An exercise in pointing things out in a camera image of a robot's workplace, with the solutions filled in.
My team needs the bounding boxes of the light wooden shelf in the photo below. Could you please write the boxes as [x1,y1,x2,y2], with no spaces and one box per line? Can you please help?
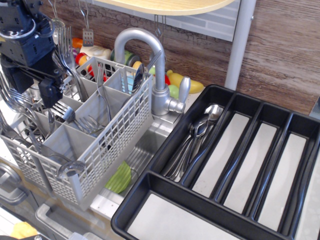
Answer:
[98,0,234,16]

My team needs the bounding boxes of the silver fork in middle slot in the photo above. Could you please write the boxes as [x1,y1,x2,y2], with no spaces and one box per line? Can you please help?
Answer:
[96,62,112,122]

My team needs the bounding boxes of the hanging slotted metal spoon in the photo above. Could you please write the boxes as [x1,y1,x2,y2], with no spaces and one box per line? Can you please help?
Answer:
[48,0,65,40]

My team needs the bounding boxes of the tall silver fork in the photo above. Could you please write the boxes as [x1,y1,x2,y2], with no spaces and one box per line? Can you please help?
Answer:
[58,26,88,102]

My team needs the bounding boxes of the yellow toy banana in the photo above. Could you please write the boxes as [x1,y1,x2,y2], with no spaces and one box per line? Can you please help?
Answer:
[165,69,205,95]

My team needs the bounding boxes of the black cutlery tray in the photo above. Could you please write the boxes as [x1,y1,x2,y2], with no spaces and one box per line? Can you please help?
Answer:
[111,85,320,240]

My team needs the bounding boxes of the silver fork at left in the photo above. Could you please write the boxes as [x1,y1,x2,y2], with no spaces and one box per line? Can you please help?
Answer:
[0,73,47,138]

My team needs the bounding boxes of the silver kitchen faucet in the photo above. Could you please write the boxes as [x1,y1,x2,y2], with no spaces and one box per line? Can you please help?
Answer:
[114,27,191,116]

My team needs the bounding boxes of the silver spoon on basket edge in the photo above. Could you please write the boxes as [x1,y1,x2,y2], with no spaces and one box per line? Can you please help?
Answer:
[29,129,86,179]

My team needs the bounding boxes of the grey plastic cutlery basket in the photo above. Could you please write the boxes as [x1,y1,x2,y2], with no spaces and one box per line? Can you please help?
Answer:
[3,57,153,210]

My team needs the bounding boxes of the silver fork lying in basket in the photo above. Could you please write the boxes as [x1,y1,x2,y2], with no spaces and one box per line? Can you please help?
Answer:
[51,101,105,135]

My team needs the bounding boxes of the dark silver spoon in tray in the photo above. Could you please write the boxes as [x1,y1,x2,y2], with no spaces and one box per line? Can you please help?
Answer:
[161,113,210,180]

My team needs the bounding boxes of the red yellow toy bottle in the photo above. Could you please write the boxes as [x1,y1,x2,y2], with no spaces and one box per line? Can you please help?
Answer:
[75,52,90,66]

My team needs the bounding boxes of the white metal shelf post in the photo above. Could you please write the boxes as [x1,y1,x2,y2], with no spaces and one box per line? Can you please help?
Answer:
[224,0,257,91]

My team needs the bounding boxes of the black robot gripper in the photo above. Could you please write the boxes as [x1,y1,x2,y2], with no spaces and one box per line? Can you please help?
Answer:
[0,0,63,109]

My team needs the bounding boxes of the yellow cloth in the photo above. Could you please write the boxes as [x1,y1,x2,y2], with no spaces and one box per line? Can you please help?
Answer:
[9,221,38,240]

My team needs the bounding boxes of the small hanging metal spatula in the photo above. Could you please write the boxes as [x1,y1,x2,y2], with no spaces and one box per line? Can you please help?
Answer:
[78,0,94,47]

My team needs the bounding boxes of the stainless steel sink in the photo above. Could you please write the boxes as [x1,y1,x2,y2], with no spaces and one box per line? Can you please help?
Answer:
[99,119,176,198]

